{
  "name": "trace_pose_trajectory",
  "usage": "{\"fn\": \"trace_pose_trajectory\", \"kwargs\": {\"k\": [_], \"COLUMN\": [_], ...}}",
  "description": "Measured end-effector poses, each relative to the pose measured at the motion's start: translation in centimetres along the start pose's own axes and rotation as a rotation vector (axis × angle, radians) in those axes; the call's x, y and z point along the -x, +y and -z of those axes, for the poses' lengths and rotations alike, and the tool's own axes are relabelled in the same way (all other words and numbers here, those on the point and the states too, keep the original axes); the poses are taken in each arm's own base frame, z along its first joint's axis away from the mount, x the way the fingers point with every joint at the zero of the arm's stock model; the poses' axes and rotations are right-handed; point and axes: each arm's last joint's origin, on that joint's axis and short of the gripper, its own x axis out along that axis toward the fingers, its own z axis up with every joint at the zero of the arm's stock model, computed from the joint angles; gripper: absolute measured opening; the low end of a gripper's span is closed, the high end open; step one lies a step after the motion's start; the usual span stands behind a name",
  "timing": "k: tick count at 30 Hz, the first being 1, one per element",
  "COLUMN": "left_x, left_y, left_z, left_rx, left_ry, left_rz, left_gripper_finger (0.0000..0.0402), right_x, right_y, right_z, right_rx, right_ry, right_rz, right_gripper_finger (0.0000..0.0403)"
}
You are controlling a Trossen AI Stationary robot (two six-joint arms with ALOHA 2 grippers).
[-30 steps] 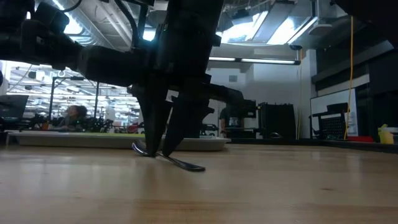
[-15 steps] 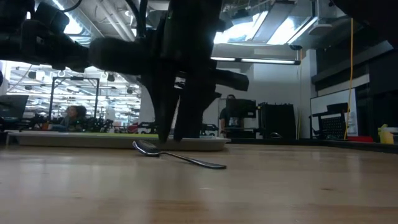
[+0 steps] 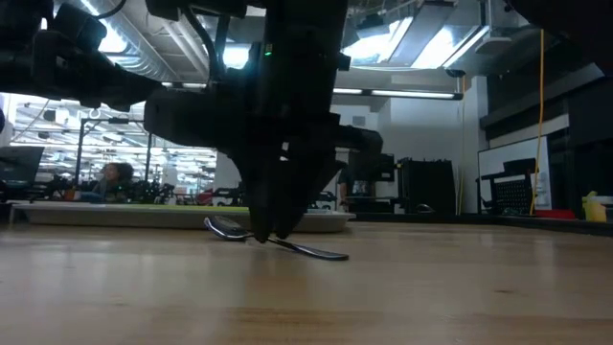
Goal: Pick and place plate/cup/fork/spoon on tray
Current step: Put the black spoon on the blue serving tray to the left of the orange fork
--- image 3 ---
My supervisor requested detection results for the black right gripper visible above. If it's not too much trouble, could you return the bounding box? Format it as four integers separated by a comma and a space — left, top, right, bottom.
143, 41, 385, 244

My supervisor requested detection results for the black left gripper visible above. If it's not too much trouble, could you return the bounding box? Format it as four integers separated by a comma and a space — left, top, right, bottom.
33, 28, 164, 112

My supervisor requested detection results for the shiny metal spoon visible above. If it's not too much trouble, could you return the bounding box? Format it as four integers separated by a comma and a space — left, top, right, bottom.
203, 215, 351, 263

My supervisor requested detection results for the grey tray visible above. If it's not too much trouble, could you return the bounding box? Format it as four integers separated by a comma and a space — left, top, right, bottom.
12, 202, 356, 235

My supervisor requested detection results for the standing person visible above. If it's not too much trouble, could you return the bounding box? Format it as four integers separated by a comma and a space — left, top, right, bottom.
334, 161, 356, 213

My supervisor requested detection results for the seated person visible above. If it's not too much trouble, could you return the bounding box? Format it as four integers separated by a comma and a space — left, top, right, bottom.
79, 161, 136, 204

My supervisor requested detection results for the dark computer monitor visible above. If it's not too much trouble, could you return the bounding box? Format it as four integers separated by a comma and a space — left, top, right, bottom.
0, 146, 45, 189

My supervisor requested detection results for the black cabinet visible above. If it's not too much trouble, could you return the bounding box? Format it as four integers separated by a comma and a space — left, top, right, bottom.
396, 157, 457, 216

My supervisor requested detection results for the long ceiling light bar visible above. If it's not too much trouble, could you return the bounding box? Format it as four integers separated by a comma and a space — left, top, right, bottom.
161, 80, 465, 102

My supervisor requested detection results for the whiteboard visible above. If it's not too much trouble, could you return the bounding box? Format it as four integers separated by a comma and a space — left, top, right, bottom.
477, 135, 553, 211

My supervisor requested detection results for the black perforated cart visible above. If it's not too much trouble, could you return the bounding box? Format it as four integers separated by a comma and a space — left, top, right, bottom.
475, 157, 538, 216

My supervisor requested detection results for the red flat object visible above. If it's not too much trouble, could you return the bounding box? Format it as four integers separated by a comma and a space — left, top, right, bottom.
533, 208, 578, 221

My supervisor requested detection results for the yellow bottle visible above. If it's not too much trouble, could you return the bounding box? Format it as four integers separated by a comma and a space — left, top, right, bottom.
581, 190, 608, 223

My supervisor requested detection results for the black metal frame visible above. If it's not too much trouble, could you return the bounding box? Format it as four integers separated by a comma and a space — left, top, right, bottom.
74, 118, 155, 186

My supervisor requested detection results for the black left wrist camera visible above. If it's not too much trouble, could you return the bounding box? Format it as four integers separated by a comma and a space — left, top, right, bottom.
53, 3, 108, 45

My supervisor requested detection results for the black wall screen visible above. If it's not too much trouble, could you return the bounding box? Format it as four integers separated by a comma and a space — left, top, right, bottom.
363, 152, 397, 183

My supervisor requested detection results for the yellow hanging cable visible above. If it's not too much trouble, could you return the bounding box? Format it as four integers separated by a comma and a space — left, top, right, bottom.
528, 28, 546, 216

